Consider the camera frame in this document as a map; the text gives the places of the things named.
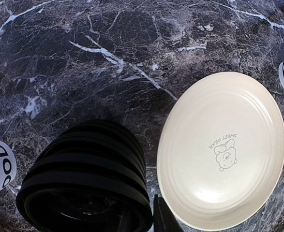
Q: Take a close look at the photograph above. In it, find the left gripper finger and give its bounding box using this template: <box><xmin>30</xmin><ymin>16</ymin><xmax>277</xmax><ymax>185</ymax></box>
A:
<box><xmin>153</xmin><ymin>195</ymin><xmax>183</xmax><ymax>232</ymax></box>

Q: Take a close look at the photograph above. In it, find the stack of black lids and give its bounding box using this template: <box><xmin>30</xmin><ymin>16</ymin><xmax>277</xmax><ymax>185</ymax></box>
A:
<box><xmin>16</xmin><ymin>120</ymin><xmax>152</xmax><ymax>232</ymax></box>

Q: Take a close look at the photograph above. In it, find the cream round plate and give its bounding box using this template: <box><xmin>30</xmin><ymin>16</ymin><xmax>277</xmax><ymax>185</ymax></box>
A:
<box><xmin>157</xmin><ymin>72</ymin><xmax>284</xmax><ymax>231</ymax></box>

